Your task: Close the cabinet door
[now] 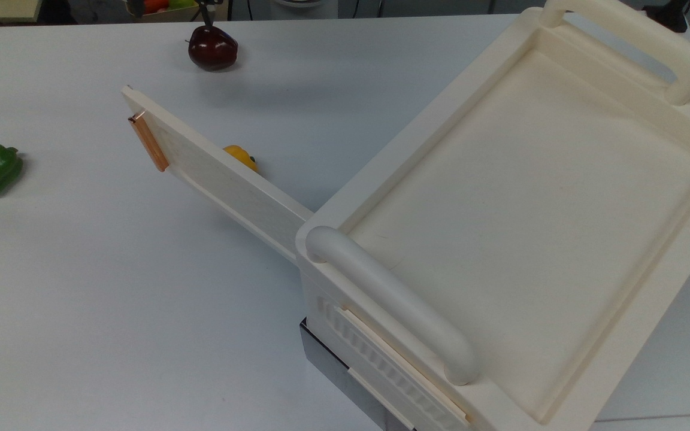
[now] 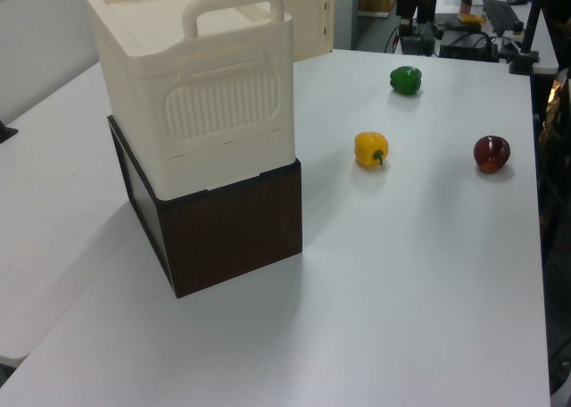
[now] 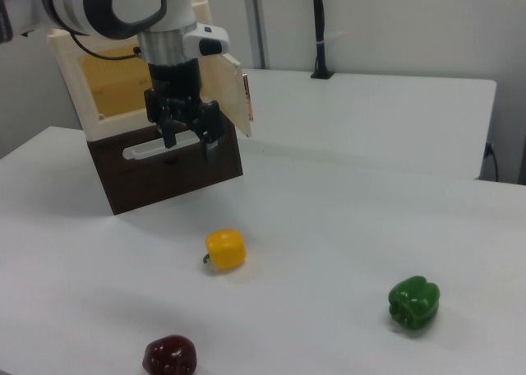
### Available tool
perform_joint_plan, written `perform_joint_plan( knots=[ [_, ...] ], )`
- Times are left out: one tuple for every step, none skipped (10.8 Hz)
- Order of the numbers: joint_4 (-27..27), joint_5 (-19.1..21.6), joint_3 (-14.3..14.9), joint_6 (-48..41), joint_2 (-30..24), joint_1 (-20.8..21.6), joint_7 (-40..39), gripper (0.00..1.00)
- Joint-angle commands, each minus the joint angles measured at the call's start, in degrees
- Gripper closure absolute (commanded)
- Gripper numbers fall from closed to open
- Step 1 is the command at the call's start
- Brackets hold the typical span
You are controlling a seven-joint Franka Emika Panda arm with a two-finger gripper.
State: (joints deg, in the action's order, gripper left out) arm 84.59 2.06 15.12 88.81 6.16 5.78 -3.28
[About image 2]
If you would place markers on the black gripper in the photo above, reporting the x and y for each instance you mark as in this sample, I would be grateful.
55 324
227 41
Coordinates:
407 0

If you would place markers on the cream cabinet door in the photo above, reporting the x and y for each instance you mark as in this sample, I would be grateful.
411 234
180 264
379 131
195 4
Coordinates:
308 19

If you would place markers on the cream plastic cabinet body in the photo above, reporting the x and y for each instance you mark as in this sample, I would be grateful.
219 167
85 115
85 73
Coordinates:
187 90

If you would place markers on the black upright stand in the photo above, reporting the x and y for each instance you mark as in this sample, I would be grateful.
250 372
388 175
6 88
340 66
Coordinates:
429 1

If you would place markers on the green bell pepper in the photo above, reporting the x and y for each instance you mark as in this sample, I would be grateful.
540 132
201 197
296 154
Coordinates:
406 80

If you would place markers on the yellow object on desk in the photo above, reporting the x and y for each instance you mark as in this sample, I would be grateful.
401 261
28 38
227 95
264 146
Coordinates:
470 19

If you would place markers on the black electronics box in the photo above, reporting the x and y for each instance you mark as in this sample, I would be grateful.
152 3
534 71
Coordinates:
468 47

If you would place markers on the black keyboard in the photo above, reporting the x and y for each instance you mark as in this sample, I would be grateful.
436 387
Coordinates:
500 16

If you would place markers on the yellow bell pepper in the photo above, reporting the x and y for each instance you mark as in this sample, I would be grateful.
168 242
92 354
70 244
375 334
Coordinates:
369 149

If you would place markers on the dark red bell pepper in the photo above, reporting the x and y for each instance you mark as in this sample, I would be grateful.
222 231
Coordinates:
490 153

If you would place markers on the dark brown wooden drawer box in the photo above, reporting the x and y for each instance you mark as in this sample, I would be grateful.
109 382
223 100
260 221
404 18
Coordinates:
232 233

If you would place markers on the black camera pole with clamp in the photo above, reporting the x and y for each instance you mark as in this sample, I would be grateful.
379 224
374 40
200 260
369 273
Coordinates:
532 23

